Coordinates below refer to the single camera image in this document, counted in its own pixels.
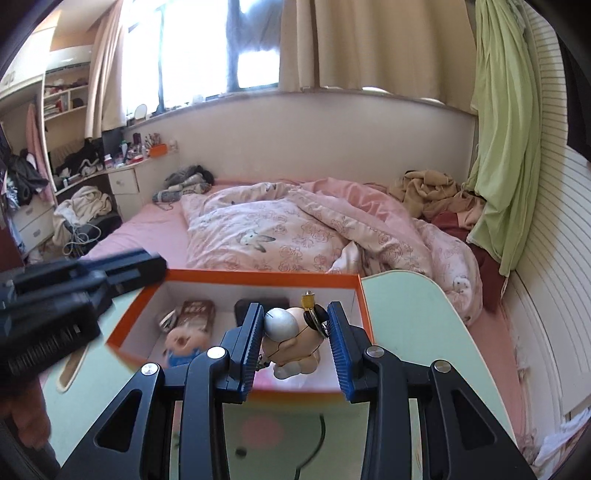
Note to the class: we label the orange gradient cardboard box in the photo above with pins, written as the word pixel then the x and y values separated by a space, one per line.
pixel 137 338

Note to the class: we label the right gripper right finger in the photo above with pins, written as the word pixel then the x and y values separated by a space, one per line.
pixel 460 437

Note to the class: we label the white clothes heap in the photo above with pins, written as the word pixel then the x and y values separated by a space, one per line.
pixel 86 204

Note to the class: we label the person left hand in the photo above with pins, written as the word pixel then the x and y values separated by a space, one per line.
pixel 27 408

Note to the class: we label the wall bookshelf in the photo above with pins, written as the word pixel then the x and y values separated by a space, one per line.
pixel 65 99

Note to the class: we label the beige curtain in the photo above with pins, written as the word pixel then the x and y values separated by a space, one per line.
pixel 408 48

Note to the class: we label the tan crumpled clothes pile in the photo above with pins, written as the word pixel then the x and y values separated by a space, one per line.
pixel 427 193

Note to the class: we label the brown capybara plush keychain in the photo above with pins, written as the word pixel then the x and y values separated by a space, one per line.
pixel 183 344

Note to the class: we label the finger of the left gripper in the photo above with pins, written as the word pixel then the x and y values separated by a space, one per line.
pixel 119 273

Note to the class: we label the green hanging cloth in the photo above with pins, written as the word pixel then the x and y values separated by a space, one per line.
pixel 507 100

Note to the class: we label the white slatted wardrobe door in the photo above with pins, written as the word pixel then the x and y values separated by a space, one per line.
pixel 548 300

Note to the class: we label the brown cosmetic carton box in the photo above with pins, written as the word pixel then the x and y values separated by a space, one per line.
pixel 198 314

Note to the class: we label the orange desk organizer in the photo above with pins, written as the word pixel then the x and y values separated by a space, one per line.
pixel 158 150

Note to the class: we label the grey clothes pile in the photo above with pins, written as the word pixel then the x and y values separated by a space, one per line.
pixel 193 179

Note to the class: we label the pink floral duvet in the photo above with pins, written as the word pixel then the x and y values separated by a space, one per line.
pixel 327 226

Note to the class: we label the beige doll figure keychain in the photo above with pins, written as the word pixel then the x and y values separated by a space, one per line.
pixel 292 338

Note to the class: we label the pink bed sheet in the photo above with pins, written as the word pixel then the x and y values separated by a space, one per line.
pixel 156 228

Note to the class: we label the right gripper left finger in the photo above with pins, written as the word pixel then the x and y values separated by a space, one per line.
pixel 131 439

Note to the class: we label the white drawer desk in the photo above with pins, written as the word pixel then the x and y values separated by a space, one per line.
pixel 130 187

